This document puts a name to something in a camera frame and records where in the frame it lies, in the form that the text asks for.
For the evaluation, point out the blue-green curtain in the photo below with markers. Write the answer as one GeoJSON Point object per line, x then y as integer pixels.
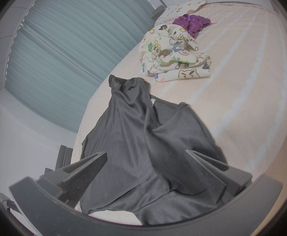
{"type": "Point", "coordinates": [42, 82]}
{"type": "Point", "coordinates": [96, 23]}

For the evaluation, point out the white printed pillow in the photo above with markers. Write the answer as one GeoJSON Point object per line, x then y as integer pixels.
{"type": "Point", "coordinates": [178, 10]}

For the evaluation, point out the white printed pyjama garment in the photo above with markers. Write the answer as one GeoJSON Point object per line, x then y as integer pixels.
{"type": "Point", "coordinates": [168, 65]}

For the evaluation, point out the bed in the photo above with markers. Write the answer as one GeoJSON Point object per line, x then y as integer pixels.
{"type": "Point", "coordinates": [244, 82]}

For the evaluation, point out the grey bedside table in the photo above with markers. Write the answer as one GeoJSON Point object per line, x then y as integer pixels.
{"type": "Point", "coordinates": [158, 12]}

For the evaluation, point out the purple garment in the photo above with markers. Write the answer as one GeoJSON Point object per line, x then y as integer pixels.
{"type": "Point", "coordinates": [192, 23]}

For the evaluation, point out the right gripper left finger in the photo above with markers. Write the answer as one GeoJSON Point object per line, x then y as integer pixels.
{"type": "Point", "coordinates": [77, 178]}

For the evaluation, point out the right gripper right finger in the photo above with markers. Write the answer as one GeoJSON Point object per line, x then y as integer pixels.
{"type": "Point", "coordinates": [217, 178]}

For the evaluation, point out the black T-shirt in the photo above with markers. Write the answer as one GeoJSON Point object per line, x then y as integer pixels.
{"type": "Point", "coordinates": [138, 144]}

